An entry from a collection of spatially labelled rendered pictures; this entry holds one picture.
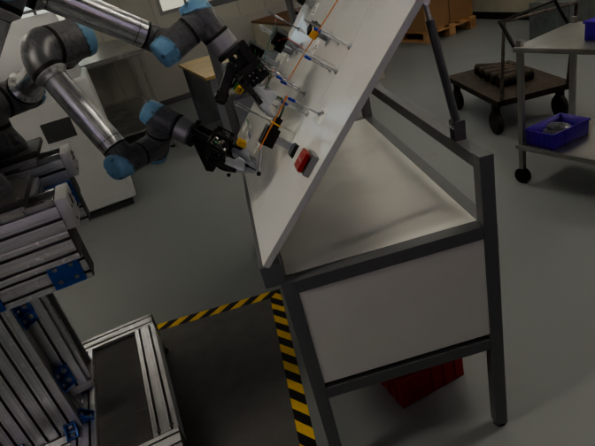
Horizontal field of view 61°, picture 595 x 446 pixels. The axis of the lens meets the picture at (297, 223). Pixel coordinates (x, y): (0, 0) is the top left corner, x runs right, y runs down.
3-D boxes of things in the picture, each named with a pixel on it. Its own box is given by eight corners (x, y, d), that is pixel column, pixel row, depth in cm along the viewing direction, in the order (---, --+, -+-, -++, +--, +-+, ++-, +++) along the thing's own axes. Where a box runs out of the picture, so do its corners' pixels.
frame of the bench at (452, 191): (338, 477, 170) (281, 285, 133) (287, 285, 274) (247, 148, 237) (507, 425, 172) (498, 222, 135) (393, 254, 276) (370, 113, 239)
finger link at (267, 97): (287, 105, 138) (266, 78, 137) (270, 119, 139) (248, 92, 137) (287, 106, 141) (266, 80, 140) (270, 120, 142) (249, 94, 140)
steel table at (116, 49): (153, 111, 737) (122, 27, 683) (179, 146, 551) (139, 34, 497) (96, 129, 717) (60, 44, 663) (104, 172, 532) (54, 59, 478)
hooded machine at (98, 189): (140, 203, 427) (57, 8, 355) (57, 234, 411) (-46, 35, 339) (132, 177, 495) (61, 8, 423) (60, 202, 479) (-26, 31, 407)
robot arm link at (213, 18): (173, 14, 133) (197, -6, 134) (200, 49, 137) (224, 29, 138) (177, 9, 126) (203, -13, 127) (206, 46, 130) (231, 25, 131)
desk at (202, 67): (228, 152, 493) (205, 78, 460) (198, 126, 607) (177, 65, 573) (291, 129, 511) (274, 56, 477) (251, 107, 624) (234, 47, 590)
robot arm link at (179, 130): (171, 143, 148) (185, 126, 153) (185, 150, 149) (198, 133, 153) (172, 127, 142) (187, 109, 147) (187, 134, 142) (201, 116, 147)
